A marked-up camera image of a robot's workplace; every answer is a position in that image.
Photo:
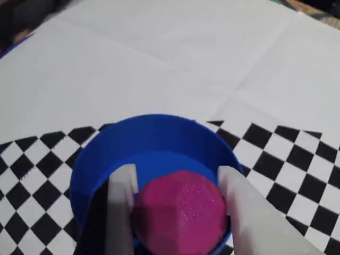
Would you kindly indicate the blue tape strip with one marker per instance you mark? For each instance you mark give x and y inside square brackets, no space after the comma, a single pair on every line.
[16,46]

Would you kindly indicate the pink faceted ball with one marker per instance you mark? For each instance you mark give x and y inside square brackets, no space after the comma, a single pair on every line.
[183,212]

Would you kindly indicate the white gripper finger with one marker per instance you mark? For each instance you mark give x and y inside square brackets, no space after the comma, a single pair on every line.
[252,220]

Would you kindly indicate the blue round box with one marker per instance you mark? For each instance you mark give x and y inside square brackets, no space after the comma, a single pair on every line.
[159,140]

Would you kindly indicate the black white checkered mat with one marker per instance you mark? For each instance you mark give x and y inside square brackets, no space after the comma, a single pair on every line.
[172,66]

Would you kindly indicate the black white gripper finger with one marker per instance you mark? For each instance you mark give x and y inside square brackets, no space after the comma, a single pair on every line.
[119,212]

